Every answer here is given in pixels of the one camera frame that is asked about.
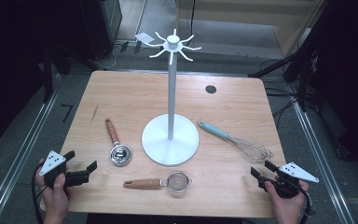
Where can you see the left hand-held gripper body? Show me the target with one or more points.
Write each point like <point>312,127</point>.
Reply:
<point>52,161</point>

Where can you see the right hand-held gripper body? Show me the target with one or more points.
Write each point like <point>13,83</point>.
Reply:
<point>298,172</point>

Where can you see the white utensil stand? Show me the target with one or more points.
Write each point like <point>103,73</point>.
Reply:
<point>170,146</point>

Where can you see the person's right hand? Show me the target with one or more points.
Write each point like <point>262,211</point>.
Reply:
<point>289,208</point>

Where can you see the person's left hand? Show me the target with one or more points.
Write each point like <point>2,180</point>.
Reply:
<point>54,202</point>

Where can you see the black metal stand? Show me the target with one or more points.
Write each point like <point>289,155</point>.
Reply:
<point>47,81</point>

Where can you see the black tripod leg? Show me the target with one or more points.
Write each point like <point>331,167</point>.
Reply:
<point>270,68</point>

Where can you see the dark curtain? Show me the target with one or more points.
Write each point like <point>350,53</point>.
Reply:
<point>348,77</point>
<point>6,62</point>

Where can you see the small black floor block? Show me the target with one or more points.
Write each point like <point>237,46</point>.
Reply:
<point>124,46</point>

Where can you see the black cabinet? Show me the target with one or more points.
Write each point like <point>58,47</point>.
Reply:
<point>101,28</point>

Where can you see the white paper sheet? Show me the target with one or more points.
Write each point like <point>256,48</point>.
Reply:
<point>144,38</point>

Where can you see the metal floor rail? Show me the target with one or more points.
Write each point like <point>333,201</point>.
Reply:
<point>18,161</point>
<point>318,158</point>

